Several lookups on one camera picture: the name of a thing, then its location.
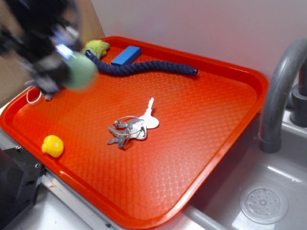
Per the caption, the grey sink faucet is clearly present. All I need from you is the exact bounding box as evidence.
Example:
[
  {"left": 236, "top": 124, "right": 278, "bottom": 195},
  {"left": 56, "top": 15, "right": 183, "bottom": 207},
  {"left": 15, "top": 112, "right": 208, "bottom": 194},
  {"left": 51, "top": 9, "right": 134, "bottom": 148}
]
[{"left": 259, "top": 38, "right": 307, "bottom": 153}]

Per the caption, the dark blue rope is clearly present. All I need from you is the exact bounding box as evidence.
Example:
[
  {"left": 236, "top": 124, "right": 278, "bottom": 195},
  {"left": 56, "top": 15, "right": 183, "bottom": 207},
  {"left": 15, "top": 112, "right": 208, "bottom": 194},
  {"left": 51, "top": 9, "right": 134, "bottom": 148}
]
[{"left": 85, "top": 49, "right": 199, "bottom": 77}]

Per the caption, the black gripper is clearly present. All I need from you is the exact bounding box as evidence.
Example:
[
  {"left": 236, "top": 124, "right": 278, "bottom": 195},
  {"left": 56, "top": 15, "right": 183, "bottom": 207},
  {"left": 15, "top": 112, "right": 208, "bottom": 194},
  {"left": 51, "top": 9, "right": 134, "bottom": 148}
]
[{"left": 0, "top": 21, "right": 80, "bottom": 90}]

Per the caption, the sink drain strainer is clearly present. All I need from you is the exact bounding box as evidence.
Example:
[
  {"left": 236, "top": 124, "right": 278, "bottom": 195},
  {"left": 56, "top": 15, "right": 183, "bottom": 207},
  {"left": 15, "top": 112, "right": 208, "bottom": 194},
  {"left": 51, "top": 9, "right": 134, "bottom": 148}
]
[{"left": 239, "top": 183, "right": 288, "bottom": 225}]

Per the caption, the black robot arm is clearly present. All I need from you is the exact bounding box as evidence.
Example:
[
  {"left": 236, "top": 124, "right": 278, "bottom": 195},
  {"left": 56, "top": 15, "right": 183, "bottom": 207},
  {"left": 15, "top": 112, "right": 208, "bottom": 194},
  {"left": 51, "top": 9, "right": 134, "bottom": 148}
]
[{"left": 0, "top": 0, "right": 81, "bottom": 94}]

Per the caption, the silver key bunch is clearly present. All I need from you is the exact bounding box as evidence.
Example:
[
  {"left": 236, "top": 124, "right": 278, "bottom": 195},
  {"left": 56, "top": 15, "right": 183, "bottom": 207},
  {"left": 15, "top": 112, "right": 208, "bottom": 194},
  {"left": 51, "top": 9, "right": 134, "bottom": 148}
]
[{"left": 107, "top": 98, "right": 159, "bottom": 149}]

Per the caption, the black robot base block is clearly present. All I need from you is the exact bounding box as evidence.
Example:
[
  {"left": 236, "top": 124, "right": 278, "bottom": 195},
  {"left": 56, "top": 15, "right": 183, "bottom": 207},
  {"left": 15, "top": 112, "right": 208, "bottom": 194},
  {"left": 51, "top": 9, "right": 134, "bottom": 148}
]
[{"left": 0, "top": 146, "right": 44, "bottom": 230}]

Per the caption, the grey plastic sink basin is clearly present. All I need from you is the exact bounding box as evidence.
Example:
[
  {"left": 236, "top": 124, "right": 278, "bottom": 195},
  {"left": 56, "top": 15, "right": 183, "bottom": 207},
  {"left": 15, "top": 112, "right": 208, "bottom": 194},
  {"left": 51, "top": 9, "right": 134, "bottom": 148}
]
[{"left": 184, "top": 118, "right": 307, "bottom": 230}]

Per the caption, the red plastic tray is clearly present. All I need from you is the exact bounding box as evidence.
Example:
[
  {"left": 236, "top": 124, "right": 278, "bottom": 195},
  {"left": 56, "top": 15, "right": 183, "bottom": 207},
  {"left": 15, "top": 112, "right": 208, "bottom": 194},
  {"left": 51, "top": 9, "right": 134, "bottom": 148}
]
[{"left": 0, "top": 36, "right": 268, "bottom": 230}]

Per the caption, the blue rectangular block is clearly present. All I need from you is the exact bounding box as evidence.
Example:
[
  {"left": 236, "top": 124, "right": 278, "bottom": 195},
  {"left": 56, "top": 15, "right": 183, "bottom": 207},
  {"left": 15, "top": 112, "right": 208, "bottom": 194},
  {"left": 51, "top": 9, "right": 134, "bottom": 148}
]
[{"left": 111, "top": 46, "right": 142, "bottom": 66}]

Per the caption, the wooden board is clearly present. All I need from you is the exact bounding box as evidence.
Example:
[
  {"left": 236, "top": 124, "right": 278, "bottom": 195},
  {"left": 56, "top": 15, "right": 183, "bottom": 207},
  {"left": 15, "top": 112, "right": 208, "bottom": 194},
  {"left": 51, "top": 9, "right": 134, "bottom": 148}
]
[{"left": 73, "top": 0, "right": 104, "bottom": 48}]

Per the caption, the dark faucet handle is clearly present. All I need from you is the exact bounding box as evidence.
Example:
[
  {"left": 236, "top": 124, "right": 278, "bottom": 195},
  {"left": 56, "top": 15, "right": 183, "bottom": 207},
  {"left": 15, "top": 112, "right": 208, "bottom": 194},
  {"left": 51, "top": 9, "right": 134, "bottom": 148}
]
[{"left": 290, "top": 60, "right": 307, "bottom": 127}]

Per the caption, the green dimpled ball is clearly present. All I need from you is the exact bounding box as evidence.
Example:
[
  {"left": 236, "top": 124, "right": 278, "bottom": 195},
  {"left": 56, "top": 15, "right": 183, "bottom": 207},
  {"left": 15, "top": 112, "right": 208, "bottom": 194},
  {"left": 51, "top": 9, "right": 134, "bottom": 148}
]
[{"left": 62, "top": 52, "right": 98, "bottom": 90}]

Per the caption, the green plush toy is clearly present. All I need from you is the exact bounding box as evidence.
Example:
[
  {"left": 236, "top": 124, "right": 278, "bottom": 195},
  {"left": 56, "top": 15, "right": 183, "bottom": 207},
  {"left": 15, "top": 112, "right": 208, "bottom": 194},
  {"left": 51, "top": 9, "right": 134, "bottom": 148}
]
[{"left": 80, "top": 40, "right": 110, "bottom": 59}]

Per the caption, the yellow rubber duck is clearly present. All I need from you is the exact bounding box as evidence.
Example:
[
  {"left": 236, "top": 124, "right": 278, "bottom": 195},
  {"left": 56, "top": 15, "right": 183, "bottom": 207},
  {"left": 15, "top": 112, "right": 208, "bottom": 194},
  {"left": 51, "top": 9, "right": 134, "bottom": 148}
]
[{"left": 41, "top": 135, "right": 64, "bottom": 158}]

